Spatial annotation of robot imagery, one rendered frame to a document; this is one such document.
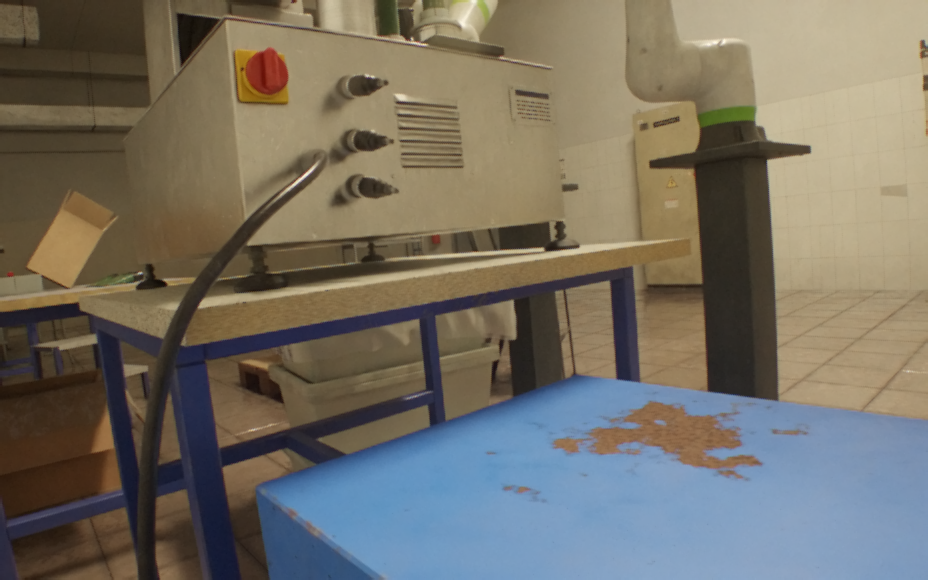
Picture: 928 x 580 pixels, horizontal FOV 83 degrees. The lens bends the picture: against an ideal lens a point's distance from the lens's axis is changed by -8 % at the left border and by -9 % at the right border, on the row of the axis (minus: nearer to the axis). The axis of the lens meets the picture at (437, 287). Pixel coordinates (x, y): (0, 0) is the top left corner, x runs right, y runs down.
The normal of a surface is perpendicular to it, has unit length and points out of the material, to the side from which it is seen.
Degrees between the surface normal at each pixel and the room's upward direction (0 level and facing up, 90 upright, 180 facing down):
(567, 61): 90
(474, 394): 96
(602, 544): 0
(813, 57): 90
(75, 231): 90
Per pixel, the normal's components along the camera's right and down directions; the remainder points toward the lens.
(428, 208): 0.62, 0.00
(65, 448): 0.51, -0.42
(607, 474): -0.10, -0.99
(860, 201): -0.78, 0.13
